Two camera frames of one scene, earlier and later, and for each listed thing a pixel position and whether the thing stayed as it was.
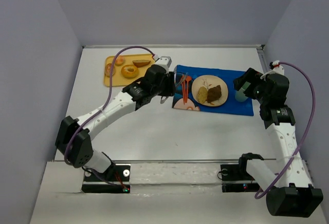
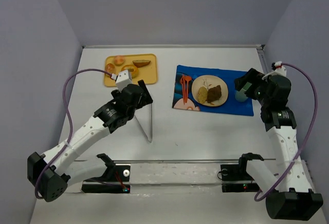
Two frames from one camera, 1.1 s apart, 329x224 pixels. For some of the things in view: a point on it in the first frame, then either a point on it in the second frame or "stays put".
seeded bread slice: (202, 94) stays put
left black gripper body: (170, 84) -> (145, 92)
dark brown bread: (214, 93) stays put
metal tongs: (185, 75) -> (144, 116)
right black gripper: (241, 84) stays put
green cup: (240, 95) stays put
